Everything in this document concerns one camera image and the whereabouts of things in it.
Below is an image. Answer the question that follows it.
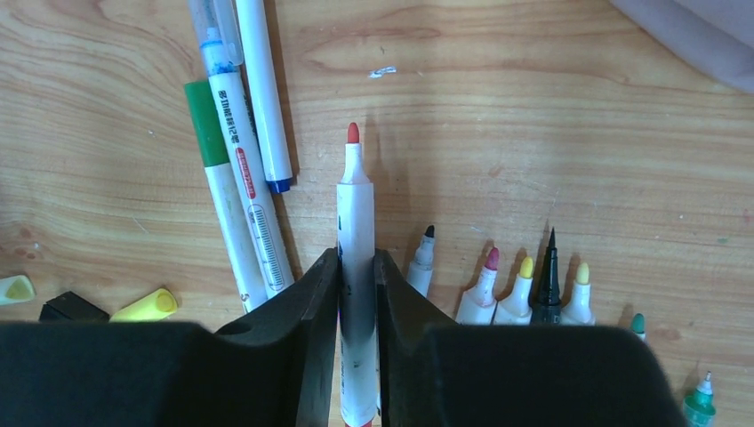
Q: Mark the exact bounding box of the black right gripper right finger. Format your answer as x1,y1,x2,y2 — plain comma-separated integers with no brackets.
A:
373,250,686,426

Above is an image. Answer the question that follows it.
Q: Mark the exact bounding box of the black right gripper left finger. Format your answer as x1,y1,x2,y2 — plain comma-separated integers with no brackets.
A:
1,248,341,426

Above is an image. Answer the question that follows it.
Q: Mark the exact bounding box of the purple cap white marker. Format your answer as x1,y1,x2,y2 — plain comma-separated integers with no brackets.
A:
455,246,500,326

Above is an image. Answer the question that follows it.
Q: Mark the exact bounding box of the black cap white marker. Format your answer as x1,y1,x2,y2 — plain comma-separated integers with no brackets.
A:
406,225,436,297

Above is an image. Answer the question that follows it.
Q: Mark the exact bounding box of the yellow cap white marker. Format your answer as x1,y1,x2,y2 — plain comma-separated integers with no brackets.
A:
493,256,534,326

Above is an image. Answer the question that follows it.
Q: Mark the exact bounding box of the houndstooth pattern pen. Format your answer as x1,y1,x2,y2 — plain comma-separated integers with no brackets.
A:
530,229,562,325

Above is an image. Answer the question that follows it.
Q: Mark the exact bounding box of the bright yellow pen cap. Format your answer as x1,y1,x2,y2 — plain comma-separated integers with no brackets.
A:
110,288,179,322

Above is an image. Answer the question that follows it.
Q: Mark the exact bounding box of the green cap white marker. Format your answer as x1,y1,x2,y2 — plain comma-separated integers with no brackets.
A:
183,80,268,313
560,262,596,326

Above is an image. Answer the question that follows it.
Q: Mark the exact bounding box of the black pen cap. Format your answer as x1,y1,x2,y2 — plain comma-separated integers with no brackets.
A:
38,291,110,322

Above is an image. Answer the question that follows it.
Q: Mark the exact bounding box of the pale yellow pen cap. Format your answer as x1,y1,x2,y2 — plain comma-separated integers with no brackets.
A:
0,275,36,306

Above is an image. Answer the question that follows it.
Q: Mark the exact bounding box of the clear cap blue pen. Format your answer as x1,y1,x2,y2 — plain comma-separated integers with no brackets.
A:
188,0,294,299

